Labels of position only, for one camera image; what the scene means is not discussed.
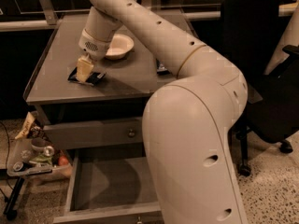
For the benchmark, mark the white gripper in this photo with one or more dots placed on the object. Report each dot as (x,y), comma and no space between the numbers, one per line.
(92,47)

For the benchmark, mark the dark blue rxbar wrapper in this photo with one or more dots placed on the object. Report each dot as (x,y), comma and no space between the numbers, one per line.
(93,79)

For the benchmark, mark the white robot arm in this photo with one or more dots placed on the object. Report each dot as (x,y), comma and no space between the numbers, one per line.
(186,122)

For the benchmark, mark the grey top drawer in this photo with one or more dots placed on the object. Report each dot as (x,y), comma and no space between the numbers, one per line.
(95,133)

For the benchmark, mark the grey wooden drawer cabinet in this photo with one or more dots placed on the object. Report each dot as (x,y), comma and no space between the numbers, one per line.
(121,94)

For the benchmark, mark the open grey middle drawer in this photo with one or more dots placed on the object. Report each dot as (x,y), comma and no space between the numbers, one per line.
(111,185)

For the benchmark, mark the white paper bowl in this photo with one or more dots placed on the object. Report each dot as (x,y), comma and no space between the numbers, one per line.
(119,47)

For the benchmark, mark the metal railing bar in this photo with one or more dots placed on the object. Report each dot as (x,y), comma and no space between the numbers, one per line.
(8,26)

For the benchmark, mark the yellow snack bag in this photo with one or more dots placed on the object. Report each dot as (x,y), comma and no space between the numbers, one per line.
(25,129)

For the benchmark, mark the blue white chip bag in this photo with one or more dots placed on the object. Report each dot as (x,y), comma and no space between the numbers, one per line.
(160,68)

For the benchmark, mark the silver can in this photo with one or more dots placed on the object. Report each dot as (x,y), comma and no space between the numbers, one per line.
(49,151)

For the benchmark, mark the red apple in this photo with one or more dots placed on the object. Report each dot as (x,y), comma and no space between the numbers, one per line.
(63,161)

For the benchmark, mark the clear plastic bin of items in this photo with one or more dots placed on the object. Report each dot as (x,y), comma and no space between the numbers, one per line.
(29,162)

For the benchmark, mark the black folding stand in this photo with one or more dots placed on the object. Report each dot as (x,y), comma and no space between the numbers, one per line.
(9,210)

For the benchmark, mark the black office chair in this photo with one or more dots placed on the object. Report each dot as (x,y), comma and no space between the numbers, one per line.
(250,28)

